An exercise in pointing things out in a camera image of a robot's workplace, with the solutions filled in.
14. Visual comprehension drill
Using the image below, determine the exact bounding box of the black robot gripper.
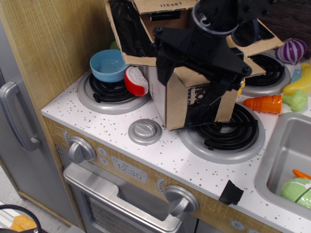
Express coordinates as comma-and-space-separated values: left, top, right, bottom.
152, 0, 275, 109

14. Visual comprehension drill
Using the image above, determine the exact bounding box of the cardboard box with black tape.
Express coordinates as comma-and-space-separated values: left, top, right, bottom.
104, 0, 283, 130

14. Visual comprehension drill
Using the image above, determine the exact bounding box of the yellow toy corn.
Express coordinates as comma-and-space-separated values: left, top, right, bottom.
237, 79, 245, 96

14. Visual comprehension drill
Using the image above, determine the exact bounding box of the red white toy cheese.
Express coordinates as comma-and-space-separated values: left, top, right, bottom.
124, 66, 149, 97

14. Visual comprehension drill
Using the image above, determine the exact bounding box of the grey stovetop centre knob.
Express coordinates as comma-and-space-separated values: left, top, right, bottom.
128, 119, 162, 146

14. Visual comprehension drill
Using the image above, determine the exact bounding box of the front right stove burner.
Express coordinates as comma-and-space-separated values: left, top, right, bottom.
178, 103, 265, 165

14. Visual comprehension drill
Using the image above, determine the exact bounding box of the stove burner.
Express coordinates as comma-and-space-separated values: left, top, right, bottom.
77, 72, 150, 115
178, 103, 265, 165
242, 53, 291, 97

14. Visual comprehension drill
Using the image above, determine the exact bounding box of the green toy behind box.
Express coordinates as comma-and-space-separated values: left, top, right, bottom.
109, 41, 120, 50

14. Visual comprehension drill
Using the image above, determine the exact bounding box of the rear right stove burner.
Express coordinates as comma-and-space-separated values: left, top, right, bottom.
242, 53, 291, 97

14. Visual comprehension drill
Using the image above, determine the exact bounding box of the blue plastic toy bowl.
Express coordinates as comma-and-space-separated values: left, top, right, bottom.
89, 50, 128, 83

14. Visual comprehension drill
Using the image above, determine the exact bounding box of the rear left stove burner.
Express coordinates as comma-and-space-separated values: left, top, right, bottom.
77, 72, 150, 115

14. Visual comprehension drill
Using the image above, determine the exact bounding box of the blue toy knife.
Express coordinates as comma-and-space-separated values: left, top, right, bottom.
290, 69, 302, 83

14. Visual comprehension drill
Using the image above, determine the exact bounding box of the purple striped toy onion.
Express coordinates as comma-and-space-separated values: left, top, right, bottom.
275, 38, 307, 65

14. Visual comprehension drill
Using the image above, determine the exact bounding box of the green toy broccoli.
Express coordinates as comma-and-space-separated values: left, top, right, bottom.
282, 90, 308, 112

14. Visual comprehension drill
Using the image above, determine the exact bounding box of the oven clock display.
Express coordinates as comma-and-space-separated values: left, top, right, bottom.
111, 156, 148, 183

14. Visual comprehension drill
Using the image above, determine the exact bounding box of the yellow toy banana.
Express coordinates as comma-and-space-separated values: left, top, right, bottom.
283, 63, 311, 95

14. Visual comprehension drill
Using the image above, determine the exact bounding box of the grey toy sink basin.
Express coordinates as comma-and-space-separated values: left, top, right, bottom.
255, 113, 311, 220

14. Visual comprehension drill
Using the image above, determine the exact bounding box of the right grey oven knob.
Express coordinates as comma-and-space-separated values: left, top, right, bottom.
165, 185, 199, 216

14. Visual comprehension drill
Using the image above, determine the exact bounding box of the grey oven knob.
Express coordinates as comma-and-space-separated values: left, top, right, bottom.
165, 185, 199, 216
68, 136, 96, 164

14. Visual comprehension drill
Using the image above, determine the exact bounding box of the black tape piece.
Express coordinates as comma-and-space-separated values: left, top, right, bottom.
218, 180, 244, 205

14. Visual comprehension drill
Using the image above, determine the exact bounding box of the left grey oven knob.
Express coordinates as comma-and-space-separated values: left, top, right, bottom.
68, 136, 96, 164

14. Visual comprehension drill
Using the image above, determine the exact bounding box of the small orange toy carrot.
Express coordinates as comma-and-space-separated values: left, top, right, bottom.
292, 169, 311, 180

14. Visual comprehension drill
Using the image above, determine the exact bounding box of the green toy cabbage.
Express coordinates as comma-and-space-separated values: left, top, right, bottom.
280, 178, 311, 209

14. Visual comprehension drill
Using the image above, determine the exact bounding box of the grey toy fridge door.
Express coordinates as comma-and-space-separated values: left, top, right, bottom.
0, 27, 79, 226

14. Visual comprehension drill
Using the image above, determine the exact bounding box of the grey oven door handle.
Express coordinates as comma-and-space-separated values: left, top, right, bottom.
64, 163, 184, 233

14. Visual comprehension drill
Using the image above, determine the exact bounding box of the grey fridge door handle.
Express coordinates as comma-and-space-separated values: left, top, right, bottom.
0, 81, 41, 152

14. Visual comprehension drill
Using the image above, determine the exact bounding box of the black ring with orange object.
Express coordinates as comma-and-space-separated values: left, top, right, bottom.
0, 203, 41, 233

